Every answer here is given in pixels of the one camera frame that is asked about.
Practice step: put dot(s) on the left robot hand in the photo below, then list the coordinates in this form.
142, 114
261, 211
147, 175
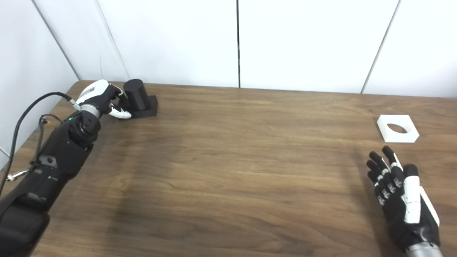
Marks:
95, 92

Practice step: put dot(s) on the white square piece with hole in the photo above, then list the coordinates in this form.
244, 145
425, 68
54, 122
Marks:
397, 137

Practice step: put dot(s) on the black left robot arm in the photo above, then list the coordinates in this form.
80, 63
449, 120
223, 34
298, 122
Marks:
60, 150

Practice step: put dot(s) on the black peg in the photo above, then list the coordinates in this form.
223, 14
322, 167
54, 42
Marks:
137, 96

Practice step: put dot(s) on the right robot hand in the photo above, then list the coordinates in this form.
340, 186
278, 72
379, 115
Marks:
410, 200

